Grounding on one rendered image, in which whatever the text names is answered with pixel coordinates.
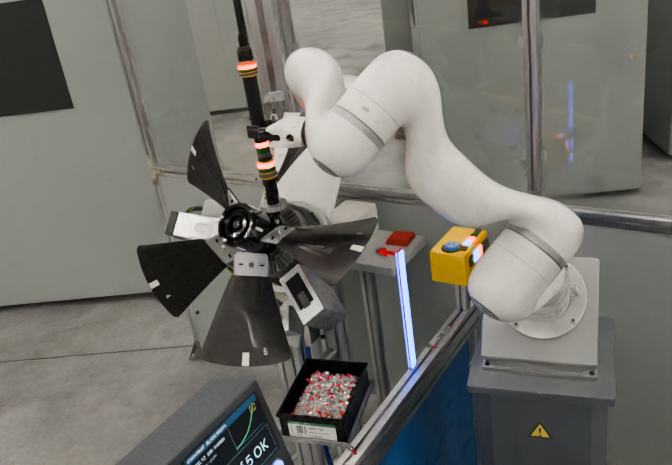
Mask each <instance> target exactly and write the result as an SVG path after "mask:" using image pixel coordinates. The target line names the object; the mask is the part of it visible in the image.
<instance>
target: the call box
mask: <svg viewBox="0 0 672 465"><path fill-rule="evenodd" d="M474 230H475V229H471V228H463V227H455V226H454V227H452V228H451V229H450V231H449V232H448V233H447V234H446V235H445V236H444V237H443V238H442V239H441V240H440V241H439V242H438V243H437V244H436V245H435V246H434V247H433V249H432V250H431V251H430V262H431V273H432V280H433V281H439V282H444V283H450V284H456V285H461V286H467V285H468V281H469V277H470V275H471V272H472V270H473V269H474V267H475V266H476V264H477V263H478V261H479V260H480V259H481V257H482V256H483V255H484V254H485V252H486V251H487V250H488V248H487V249H486V250H485V252H484V253H483V254H482V255H481V256H480V258H479V259H478V260H477V261H476V262H474V265H473V266H472V268H469V257H470V256H471V254H474V251H475V250H476V249H477V247H478V246H479V245H480V244H481V242H482V241H483V240H484V239H485V238H486V237H487V231H486V230H482V231H481V233H480V234H478V236H477V237H476V238H475V239H474V241H473V242H472V243H471V244H470V245H469V246H468V245H463V242H464V241H465V240H467V238H468V237H469V236H470V234H471V233H472V232H473V231H474ZM448 241H454V242H458V243H459V249H460V248H461V246H466V247H468V249H467V251H460V250H459V249H458V250H456V251H446V250H444V244H445V243H447V242H448Z"/></svg>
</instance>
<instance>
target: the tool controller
mask: <svg viewBox="0 0 672 465"><path fill-rule="evenodd" d="M276 458H280V459H282V461H283V463H284V465H294V463H293V460H292V458H291V456H290V454H289V452H288V449H287V447H286V445H285V443H284V440H283V438H282V436H281V434H280V432H279V429H278V427H277V425H276V423H275V420H274V418H273V416H272V414H271V412H270V409H269V407H268V405H267V403H266V400H265V398H264V396H263V394H262V392H261V389H260V387H259V385H258V383H257V381H256V380H254V379H224V378H213V379H211V380H210V381H208V382H207V383H206V384H205V385H204V386H203V387H202V388H201V389H199V390H198V391H197V392H196V393H195V394H194V395H193V396H192V397H190V398H189V399H188V400H187V401H186V402H185V403H184V404H183V405H181V406H180V407H179V408H178V409H177V410H176V411H175V412H174V413H172V414H171V415H170V416H169V417H168V418H167V419H166V420H165V421H163V422H162V423H161V424H160V425H159V426H158V427H157V428H156V429H154V430H153V431H152V432H151V433H150V434H149V435H148V436H147V437H145V438H144V439H143V440H142V441H141V442H140V443H139V444H138V445H136V446H135V447H134V448H133V449H132V450H131V451H130V452H129V453H127V454H126V455H125V456H124V457H123V458H122V459H121V460H120V461H118V462H117V463H116V464H115V465H272V462H273V460H274V459H276Z"/></svg>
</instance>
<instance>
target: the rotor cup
mask: <svg viewBox="0 0 672 465"><path fill-rule="evenodd" d="M278 219H279V226H286V225H285V222H284V220H283V218H282V217H281V216H278ZM236 220H237V221H239V223H240V225H239V227H238V228H234V227H233V223H234V221H236ZM256 227H258V228H261V229H263V232H261V231H258V230H256V229H255V228H256ZM276 227H277V226H276V223H275V217H271V214H270V213H266V212H263V211H261V209H257V208H255V207H253V206H250V205H249V204H247V203H243V202H237V203H234V204H232V205H230V206H228V207H227V208H226V209H225V210H224V212H223V213H222V215H221V217H220V219H219V222H218V235H219V238H220V240H221V241H222V242H223V243H224V244H225V245H226V246H228V247H231V248H234V249H236V250H239V251H242V252H245V253H260V254H268V260H270V259H272V258H273V257H275V256H276V255H277V254H278V253H279V251H280V250H281V248H280V247H279V246H277V245H271V244H266V243H260V242H259V241H260V240H261V238H263V237H264V236H265V235H267V234H268V233H270V232H271V231H272V230H274V229H275V228H276ZM237 247H239V248H242V249H245V250H244V251H243V250H240V249H238V248H237Z"/></svg>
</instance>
